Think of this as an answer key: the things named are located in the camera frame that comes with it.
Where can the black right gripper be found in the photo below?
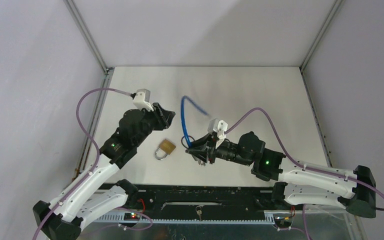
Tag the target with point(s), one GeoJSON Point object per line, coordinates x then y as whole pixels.
{"type": "Point", "coordinates": [204, 148]}

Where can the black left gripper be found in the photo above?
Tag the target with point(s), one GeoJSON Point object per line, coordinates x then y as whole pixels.
{"type": "Point", "coordinates": [163, 117]}

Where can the brass padlock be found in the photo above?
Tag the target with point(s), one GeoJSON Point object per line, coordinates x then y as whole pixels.
{"type": "Point", "coordinates": [165, 148]}

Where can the padlock key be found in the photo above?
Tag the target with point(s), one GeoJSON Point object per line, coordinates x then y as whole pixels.
{"type": "Point", "coordinates": [198, 210]}

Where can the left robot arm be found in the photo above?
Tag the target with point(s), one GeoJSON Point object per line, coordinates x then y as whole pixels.
{"type": "Point", "coordinates": [66, 216]}

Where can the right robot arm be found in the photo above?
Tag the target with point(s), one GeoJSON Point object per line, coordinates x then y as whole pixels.
{"type": "Point", "coordinates": [300, 183]}

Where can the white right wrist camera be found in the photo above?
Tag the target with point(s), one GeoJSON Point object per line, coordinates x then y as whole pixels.
{"type": "Point", "coordinates": [219, 128]}

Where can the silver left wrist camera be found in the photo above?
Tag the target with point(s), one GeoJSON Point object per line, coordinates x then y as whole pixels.
{"type": "Point", "coordinates": [141, 99]}

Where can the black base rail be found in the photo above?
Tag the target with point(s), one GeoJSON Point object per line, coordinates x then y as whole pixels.
{"type": "Point", "coordinates": [219, 203]}

